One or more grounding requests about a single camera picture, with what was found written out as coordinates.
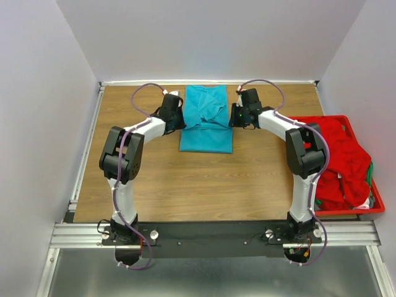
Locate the teal t shirt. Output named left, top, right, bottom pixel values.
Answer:
left=179, top=85, right=233, bottom=153

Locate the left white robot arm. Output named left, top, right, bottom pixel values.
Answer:
left=99, top=91, right=186, bottom=244

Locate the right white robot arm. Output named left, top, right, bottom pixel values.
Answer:
left=229, top=86, right=329, bottom=243

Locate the red t shirt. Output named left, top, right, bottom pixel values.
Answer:
left=307, top=116, right=371, bottom=211

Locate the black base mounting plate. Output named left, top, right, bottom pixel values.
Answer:
left=97, top=220, right=322, bottom=267

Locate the green t shirt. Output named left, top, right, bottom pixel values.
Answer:
left=366, top=161, right=374, bottom=187

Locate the grey white garment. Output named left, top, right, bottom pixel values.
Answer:
left=355, top=196, right=376, bottom=210

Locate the red plastic bin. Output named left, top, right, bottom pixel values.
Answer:
left=292, top=115, right=385, bottom=216

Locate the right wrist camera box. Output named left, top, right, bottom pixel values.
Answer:
left=236, top=86, right=243, bottom=107

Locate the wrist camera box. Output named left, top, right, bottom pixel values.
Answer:
left=236, top=86, right=243, bottom=107
left=162, top=90, right=179, bottom=96

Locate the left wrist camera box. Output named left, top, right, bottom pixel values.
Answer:
left=162, top=90, right=179, bottom=96

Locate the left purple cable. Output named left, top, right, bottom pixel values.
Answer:
left=95, top=82, right=170, bottom=270

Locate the purple cable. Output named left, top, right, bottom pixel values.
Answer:
left=236, top=79, right=330, bottom=267
left=95, top=82, right=170, bottom=270

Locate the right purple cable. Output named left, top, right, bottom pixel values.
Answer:
left=236, top=79, right=330, bottom=267

